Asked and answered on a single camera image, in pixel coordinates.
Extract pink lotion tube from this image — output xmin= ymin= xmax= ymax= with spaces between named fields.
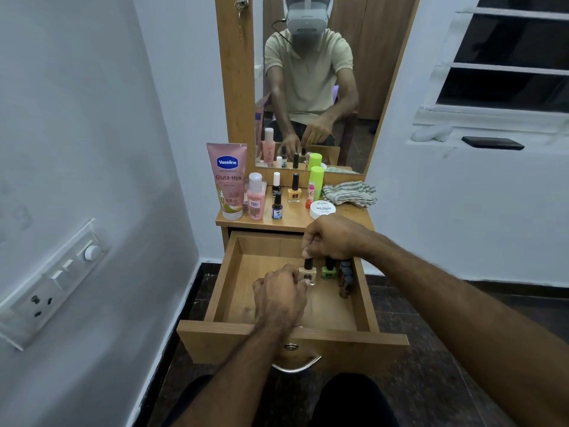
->
xmin=206 ymin=142 xmax=248 ymax=222

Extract person's legs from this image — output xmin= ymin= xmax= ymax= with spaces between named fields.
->
xmin=162 ymin=372 xmax=401 ymax=427

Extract white framed window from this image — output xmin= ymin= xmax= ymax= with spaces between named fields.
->
xmin=413 ymin=0 xmax=569 ymax=134

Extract neon green tube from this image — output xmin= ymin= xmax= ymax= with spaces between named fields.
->
xmin=309 ymin=165 xmax=326 ymax=202

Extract dressing table mirror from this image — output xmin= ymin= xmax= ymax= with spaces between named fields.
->
xmin=254 ymin=0 xmax=414 ymax=175

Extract person's left forearm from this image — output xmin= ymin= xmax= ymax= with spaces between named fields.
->
xmin=171 ymin=322 xmax=290 ymax=427

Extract white wall switch board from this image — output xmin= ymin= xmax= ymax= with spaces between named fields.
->
xmin=0 ymin=218 xmax=110 ymax=352

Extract black phone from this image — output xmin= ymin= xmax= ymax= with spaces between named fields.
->
xmin=461 ymin=136 xmax=525 ymax=151

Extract person's right forearm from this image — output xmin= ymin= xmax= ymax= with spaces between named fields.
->
xmin=364 ymin=233 xmax=569 ymax=427

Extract wooden drawer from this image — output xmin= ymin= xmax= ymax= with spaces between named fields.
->
xmin=177 ymin=231 xmax=410 ymax=374

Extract clear nail polish bottle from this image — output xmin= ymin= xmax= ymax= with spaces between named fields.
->
xmin=298 ymin=257 xmax=318 ymax=286

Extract person's right hand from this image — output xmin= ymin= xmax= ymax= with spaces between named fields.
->
xmin=301 ymin=213 xmax=375 ymax=262

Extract wooden dressing table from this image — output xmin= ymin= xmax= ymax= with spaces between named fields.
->
xmin=215 ymin=0 xmax=421 ymax=252

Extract clear box of pink tubes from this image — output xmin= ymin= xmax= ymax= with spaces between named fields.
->
xmin=242 ymin=180 xmax=269 ymax=212

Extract person's left hand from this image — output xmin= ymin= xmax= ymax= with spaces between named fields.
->
xmin=252 ymin=263 xmax=310 ymax=332

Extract round white jar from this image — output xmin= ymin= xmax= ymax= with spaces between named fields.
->
xmin=309 ymin=199 xmax=337 ymax=221

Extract white object on sill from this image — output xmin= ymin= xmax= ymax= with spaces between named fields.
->
xmin=410 ymin=125 xmax=454 ymax=143

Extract striped green white cloth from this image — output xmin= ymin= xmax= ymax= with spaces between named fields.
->
xmin=321 ymin=180 xmax=378 ymax=209

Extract pink bottle white cap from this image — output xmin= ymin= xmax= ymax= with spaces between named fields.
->
xmin=247 ymin=172 xmax=267 ymax=221

